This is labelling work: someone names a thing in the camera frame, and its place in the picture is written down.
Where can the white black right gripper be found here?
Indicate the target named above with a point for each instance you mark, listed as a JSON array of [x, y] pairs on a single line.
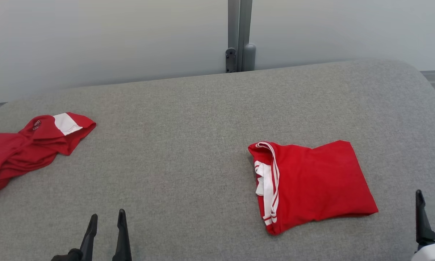
[[434, 253]]

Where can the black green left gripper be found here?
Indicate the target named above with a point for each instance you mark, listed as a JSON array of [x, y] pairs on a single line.
[[70, 256]]

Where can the red white Bulls jersey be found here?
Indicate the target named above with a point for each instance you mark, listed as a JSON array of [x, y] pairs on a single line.
[[318, 185]]

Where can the red shorts with white stripe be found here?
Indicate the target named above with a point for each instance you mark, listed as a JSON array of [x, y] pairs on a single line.
[[21, 152]]

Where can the grey fabric sofa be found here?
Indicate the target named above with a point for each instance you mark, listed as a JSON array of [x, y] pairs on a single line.
[[174, 145]]

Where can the grey rounded hinge cylinder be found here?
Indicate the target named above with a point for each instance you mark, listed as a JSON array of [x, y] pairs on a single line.
[[249, 58]]

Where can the dark grey hinge bracket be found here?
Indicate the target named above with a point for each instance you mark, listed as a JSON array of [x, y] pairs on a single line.
[[230, 59]]

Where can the grey metal door post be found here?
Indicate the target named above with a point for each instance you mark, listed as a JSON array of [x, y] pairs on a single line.
[[239, 21]]

